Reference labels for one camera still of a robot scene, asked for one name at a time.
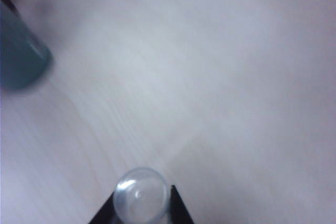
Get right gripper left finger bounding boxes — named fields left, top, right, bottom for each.
left=89, top=195, right=121, bottom=224

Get teal spray bottle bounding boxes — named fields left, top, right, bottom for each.
left=0, top=0, right=52, bottom=90

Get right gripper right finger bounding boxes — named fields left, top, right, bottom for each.
left=157, top=184, right=197, bottom=224

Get clear round-bottom tube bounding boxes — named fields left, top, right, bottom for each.
left=114, top=166, right=169, bottom=223

